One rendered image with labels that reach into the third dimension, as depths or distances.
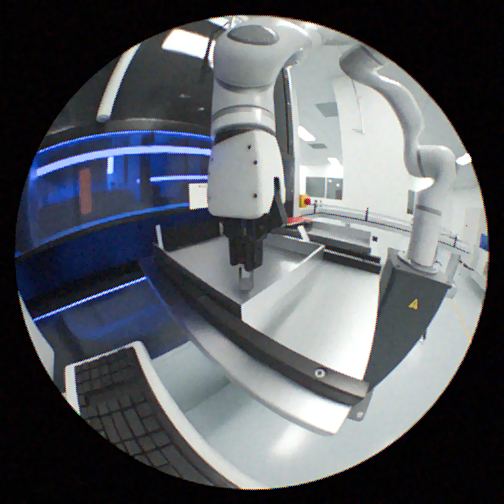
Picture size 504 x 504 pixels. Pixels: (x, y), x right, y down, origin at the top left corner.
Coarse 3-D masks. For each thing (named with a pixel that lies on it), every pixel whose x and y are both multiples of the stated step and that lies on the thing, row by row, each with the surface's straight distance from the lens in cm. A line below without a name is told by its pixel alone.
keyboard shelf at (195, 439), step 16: (112, 352) 33; (144, 352) 30; (144, 368) 28; (160, 384) 26; (160, 400) 24; (176, 416) 23; (192, 432) 22; (208, 448) 22; (224, 464) 22; (240, 480) 22; (256, 480) 23
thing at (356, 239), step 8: (312, 224) 74; (320, 224) 72; (328, 224) 71; (280, 232) 51; (288, 232) 50; (296, 232) 49; (312, 232) 64; (320, 232) 66; (328, 232) 69; (336, 232) 71; (344, 232) 70; (352, 232) 70; (360, 232) 69; (368, 232) 69; (320, 240) 46; (328, 240) 45; (336, 240) 45; (344, 240) 60; (352, 240) 62; (360, 240) 65; (368, 240) 69; (352, 248) 44; (360, 248) 44; (368, 248) 44
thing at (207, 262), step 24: (216, 240) 50; (264, 240) 45; (288, 240) 40; (192, 264) 34; (216, 264) 33; (264, 264) 32; (288, 264) 33; (312, 264) 31; (216, 288) 19; (264, 288) 19; (288, 288) 24; (240, 312) 17
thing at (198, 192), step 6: (192, 186) 39; (198, 186) 40; (204, 186) 41; (192, 192) 39; (198, 192) 40; (204, 192) 41; (192, 198) 39; (198, 198) 40; (204, 198) 41; (192, 204) 39; (198, 204) 40; (204, 204) 41
